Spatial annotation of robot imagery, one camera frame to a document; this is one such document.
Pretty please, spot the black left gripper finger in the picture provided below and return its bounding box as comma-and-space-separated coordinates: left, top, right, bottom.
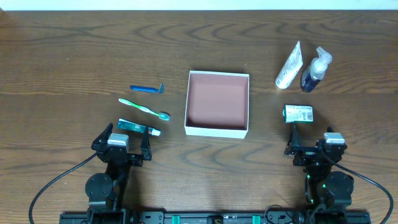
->
91, 123, 113, 149
141, 127, 152, 161

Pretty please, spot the green white soap box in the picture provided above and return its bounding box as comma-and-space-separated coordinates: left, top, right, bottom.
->
282, 105, 313, 123

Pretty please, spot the green toothpaste tube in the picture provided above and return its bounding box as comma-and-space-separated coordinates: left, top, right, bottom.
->
117, 118, 161, 136

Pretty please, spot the green white toothbrush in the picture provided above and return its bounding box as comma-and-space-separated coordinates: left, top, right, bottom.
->
118, 98, 171, 121

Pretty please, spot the clear pump bottle blue liquid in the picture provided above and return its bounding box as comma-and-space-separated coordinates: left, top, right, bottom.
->
301, 47, 333, 93

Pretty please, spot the white hair product tube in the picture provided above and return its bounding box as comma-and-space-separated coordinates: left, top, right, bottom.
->
275, 41, 303, 89

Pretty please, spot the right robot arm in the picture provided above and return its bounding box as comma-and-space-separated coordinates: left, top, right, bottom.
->
284, 125, 354, 223

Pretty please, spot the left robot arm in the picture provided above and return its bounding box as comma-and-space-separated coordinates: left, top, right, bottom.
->
85, 123, 152, 224

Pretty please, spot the blue disposable razor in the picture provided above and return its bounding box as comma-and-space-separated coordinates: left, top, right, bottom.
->
130, 83, 164, 94

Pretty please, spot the white cardboard box pink inside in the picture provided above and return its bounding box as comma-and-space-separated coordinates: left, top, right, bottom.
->
184, 70, 249, 139

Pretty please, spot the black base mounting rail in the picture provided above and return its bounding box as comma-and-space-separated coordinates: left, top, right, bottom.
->
59, 210, 371, 224

